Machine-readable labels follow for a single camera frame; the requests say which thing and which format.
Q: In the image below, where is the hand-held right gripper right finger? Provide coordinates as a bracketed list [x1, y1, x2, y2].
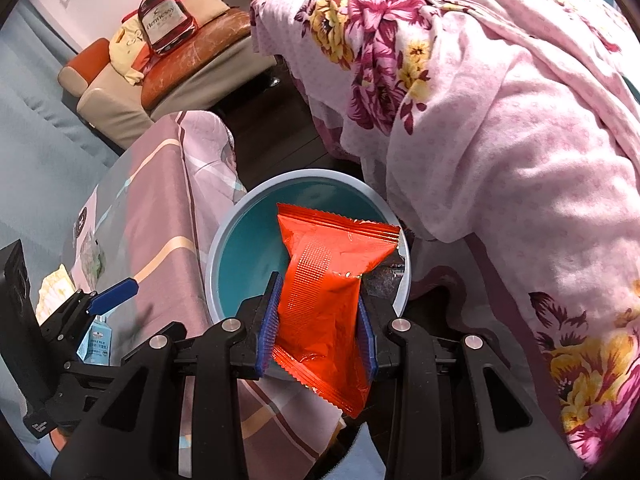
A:
[356, 295, 586, 480]

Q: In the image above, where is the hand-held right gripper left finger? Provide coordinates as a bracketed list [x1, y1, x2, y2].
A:
[50, 271, 286, 480]

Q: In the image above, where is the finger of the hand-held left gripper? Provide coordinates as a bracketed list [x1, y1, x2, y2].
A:
[45, 322, 187, 411]
[40, 280, 140, 342]

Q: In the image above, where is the yellow white snack packet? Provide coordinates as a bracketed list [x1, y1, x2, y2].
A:
[37, 263, 77, 320]

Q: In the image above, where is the red snack packet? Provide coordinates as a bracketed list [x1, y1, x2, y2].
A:
[272, 202, 401, 418]

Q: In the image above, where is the teal round bin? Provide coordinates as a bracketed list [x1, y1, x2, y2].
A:
[206, 169, 413, 381]

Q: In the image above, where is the person's left forearm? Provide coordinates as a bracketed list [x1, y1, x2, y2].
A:
[20, 427, 66, 478]

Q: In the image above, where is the dark clear plastic wrapper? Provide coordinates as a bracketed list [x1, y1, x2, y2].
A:
[367, 242, 407, 307]

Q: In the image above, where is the pink grey striped tablecloth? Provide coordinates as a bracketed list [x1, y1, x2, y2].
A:
[70, 110, 348, 480]

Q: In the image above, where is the light blue sofa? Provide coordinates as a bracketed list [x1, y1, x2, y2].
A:
[0, 2, 126, 261]

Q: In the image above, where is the beige sofa with orange cushions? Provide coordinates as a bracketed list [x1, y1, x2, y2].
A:
[57, 0, 278, 151]

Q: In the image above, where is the pale yellow cloth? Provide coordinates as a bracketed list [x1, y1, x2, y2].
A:
[109, 22, 151, 86]

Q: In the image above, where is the pink floral blanket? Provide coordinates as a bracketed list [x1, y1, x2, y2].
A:
[250, 0, 640, 471]

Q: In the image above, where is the red bottle-shaped pillow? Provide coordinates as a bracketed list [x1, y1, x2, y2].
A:
[136, 0, 199, 56]

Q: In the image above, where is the beige pillow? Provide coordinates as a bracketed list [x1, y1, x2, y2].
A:
[192, 0, 232, 28]

